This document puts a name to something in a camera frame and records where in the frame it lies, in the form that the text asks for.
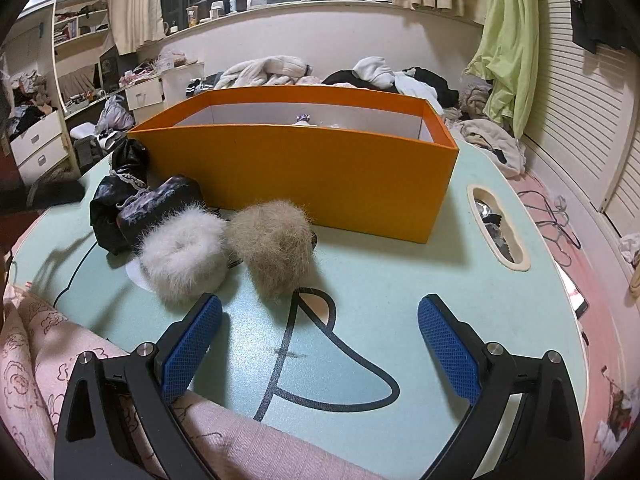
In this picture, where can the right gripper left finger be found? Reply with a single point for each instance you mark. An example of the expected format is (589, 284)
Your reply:
(93, 439)

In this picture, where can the pink floral quilt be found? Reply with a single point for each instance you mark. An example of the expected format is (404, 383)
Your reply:
(39, 349)

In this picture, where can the white drawer cabinet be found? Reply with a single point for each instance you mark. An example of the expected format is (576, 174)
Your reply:
(40, 148)

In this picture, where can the cream fleece blanket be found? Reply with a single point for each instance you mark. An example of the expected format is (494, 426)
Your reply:
(276, 70)

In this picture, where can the green hanging cloth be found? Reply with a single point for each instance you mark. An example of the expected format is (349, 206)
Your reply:
(508, 57)

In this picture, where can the orange cardboard box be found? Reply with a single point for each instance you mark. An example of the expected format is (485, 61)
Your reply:
(354, 159)

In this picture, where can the black wire hangers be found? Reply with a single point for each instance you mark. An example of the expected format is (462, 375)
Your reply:
(553, 225)

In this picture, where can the black garment on bed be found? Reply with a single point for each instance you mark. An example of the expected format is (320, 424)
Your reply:
(445, 96)

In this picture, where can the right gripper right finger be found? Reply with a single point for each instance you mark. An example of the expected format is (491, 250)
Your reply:
(545, 440)

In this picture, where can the beige curtain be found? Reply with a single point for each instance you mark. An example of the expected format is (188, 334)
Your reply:
(135, 23)

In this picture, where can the smartphone on bed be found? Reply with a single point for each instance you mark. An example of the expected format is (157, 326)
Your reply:
(578, 301)

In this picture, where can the black glossy pouch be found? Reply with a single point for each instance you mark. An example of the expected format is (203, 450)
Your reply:
(124, 206)

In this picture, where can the beige fur scrunchie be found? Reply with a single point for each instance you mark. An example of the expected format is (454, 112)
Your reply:
(276, 243)

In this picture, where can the white fur scrunchie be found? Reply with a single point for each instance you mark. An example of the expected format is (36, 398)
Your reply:
(185, 255)

